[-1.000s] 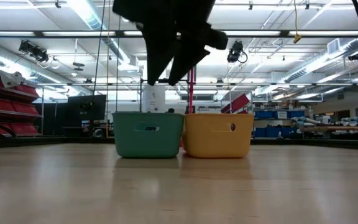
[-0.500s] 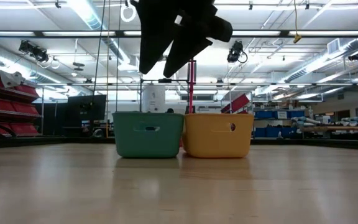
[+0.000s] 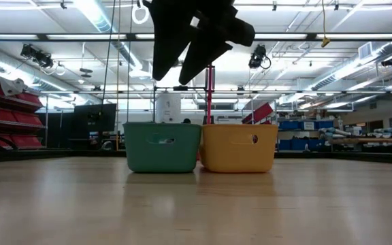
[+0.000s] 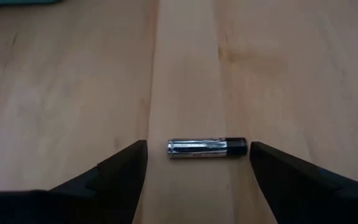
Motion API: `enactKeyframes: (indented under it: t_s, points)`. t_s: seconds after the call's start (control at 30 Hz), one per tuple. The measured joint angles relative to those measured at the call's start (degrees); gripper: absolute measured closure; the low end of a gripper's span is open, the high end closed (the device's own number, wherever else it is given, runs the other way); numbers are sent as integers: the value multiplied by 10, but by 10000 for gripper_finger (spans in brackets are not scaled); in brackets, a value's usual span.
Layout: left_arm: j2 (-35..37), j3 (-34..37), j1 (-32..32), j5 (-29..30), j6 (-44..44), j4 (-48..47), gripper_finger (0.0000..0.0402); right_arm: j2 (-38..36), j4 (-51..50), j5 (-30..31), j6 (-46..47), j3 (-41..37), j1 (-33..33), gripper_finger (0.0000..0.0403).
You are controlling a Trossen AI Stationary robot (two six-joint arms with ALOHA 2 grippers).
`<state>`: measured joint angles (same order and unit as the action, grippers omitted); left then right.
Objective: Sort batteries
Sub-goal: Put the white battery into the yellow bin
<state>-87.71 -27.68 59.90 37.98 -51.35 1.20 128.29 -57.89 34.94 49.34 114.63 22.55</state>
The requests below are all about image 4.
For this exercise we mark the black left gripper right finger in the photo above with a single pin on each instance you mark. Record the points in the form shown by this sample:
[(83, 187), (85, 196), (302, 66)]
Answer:
[(306, 199)]

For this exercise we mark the teal plastic bin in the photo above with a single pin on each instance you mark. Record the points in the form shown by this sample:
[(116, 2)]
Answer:
[(11, 2)]

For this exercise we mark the silver black battery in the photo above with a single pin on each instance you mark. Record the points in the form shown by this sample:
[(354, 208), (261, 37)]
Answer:
[(204, 147)]

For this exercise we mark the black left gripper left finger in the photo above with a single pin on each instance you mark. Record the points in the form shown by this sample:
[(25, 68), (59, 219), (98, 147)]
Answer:
[(110, 193)]

